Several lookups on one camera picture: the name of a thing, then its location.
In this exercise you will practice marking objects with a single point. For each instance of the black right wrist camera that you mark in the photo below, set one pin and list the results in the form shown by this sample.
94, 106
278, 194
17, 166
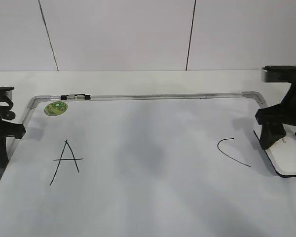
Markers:
279, 74

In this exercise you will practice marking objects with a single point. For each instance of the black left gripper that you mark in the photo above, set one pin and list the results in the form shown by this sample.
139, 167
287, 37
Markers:
8, 129

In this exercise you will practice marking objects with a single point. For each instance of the white whiteboard eraser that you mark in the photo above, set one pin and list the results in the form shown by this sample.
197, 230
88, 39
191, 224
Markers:
282, 154

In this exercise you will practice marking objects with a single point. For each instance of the white whiteboard with grey frame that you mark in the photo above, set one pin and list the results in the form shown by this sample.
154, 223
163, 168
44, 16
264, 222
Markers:
144, 166

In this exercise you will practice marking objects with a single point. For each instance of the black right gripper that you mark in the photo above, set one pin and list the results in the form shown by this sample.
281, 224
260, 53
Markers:
272, 127

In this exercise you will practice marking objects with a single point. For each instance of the black silver hanging clip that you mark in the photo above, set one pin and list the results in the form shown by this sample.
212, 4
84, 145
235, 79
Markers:
75, 97

